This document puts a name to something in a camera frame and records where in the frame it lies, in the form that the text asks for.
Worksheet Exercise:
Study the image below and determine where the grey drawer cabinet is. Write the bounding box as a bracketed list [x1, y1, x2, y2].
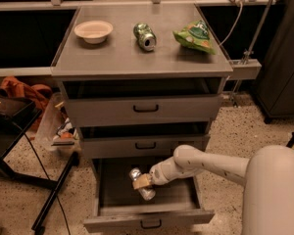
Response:
[50, 3, 234, 168]

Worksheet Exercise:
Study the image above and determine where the green soda can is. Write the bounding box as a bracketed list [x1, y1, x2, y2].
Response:
[133, 23, 157, 52]

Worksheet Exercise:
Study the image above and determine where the clear plastic bag of items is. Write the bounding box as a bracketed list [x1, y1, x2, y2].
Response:
[35, 92, 80, 156]

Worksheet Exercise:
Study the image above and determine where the silver blue redbull can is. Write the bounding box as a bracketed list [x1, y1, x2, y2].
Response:
[129, 167, 156, 201]

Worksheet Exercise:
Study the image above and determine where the dark cabinet at right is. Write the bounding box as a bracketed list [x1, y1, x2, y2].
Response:
[252, 0, 294, 123]

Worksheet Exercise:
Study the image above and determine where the grey bottom drawer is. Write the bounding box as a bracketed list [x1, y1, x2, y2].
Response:
[84, 156, 215, 233]

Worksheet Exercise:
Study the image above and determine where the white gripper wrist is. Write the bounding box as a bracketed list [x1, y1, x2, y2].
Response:
[132, 158, 179, 190]

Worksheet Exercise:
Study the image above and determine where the metal tripod pole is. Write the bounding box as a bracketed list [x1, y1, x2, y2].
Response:
[229, 0, 275, 108]

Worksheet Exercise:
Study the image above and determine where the grey middle drawer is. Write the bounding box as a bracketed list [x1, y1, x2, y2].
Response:
[80, 121, 211, 159]

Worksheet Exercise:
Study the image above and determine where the white paper bowl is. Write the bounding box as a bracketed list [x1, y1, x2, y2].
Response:
[73, 21, 114, 44]

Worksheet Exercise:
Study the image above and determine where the grey top drawer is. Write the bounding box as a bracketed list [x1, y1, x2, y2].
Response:
[63, 78, 221, 127]

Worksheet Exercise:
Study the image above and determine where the green chip bag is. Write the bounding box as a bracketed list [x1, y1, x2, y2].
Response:
[172, 20, 216, 55]

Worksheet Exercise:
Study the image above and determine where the grey drawer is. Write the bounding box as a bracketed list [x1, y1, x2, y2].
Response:
[84, 156, 215, 233]
[63, 78, 221, 127]
[80, 121, 211, 159]

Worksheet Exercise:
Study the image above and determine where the orange jacket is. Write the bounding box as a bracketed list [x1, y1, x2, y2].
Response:
[0, 76, 53, 131]

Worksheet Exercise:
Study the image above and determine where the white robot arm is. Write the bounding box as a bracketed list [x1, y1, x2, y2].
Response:
[129, 145, 294, 235]

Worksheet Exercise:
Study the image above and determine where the black stand with cable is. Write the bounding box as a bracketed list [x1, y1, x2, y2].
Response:
[0, 96, 79, 235]

